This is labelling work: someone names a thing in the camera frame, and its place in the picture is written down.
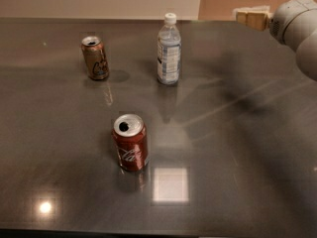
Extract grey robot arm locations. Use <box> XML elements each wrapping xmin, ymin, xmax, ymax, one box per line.
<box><xmin>233</xmin><ymin>0</ymin><xmax>317</xmax><ymax>80</ymax></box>

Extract clear blue plastic water bottle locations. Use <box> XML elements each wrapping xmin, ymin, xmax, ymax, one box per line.
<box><xmin>157</xmin><ymin>13</ymin><xmax>181</xmax><ymax>85</ymax></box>

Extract orange brown soda can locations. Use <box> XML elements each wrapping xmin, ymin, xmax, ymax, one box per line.
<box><xmin>81</xmin><ymin>36</ymin><xmax>109</xmax><ymax>80</ymax></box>

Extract red coke can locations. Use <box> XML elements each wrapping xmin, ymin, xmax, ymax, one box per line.
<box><xmin>112</xmin><ymin>114</ymin><xmax>149</xmax><ymax>172</ymax></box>

